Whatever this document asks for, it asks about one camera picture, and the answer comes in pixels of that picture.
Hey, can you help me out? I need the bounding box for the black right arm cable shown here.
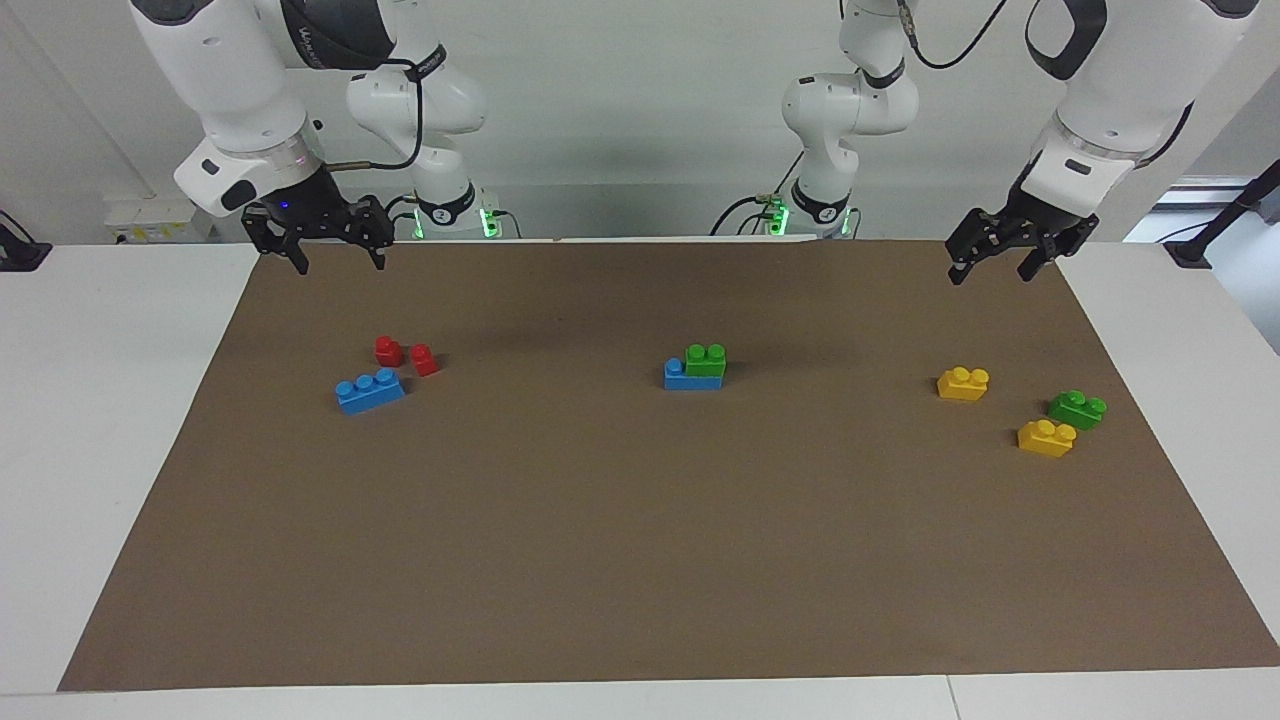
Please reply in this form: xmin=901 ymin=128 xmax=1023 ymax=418
xmin=322 ymin=58 xmax=425 ymax=173

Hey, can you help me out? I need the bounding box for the black left base cable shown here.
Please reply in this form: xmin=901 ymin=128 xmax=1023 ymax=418
xmin=709 ymin=150 xmax=807 ymax=238

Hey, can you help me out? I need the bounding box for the black table clamp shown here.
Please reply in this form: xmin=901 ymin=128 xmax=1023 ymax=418
xmin=0 ymin=210 xmax=53 ymax=273

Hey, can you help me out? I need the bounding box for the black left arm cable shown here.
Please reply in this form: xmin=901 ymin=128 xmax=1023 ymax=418
xmin=893 ymin=0 xmax=1016 ymax=72

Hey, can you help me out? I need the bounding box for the brown table mat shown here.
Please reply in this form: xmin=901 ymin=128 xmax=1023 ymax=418
xmin=57 ymin=238 xmax=1280 ymax=693

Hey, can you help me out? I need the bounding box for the white wall socket box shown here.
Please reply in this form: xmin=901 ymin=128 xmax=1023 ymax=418
xmin=104 ymin=195 xmax=216 ymax=245

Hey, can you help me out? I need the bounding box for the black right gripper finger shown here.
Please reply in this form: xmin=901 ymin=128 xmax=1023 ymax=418
xmin=242 ymin=204 xmax=311 ymax=277
xmin=345 ymin=194 xmax=397 ymax=271

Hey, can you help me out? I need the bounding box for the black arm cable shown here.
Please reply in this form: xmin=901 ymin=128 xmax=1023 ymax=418
xmin=322 ymin=58 xmax=425 ymax=173
xmin=893 ymin=0 xmax=1016 ymax=72

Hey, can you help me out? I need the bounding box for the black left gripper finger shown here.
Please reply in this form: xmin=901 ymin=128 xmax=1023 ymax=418
xmin=1017 ymin=216 xmax=1100 ymax=282
xmin=945 ymin=207 xmax=1007 ymax=287

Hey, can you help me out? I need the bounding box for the blue toy building block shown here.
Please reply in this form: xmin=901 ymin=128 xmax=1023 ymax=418
xmin=335 ymin=368 xmax=407 ymax=415
xmin=664 ymin=358 xmax=725 ymax=391

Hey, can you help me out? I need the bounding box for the yellow toy building block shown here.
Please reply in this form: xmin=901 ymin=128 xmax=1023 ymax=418
xmin=1017 ymin=419 xmax=1078 ymax=459
xmin=937 ymin=367 xmax=991 ymax=402

